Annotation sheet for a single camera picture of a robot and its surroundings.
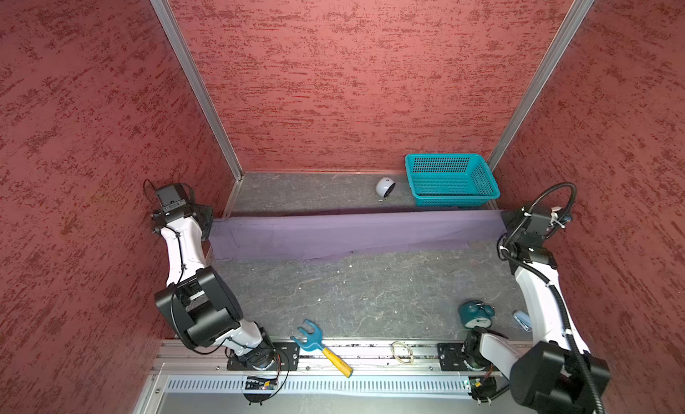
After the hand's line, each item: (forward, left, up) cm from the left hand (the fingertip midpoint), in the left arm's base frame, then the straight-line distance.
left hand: (209, 222), depth 83 cm
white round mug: (+25, -59, -10) cm, 65 cm away
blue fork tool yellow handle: (-31, -35, -15) cm, 49 cm away
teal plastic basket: (+38, -92, -19) cm, 101 cm away
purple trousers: (0, -34, -8) cm, 35 cm away
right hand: (+1, -94, +6) cm, 94 cm away
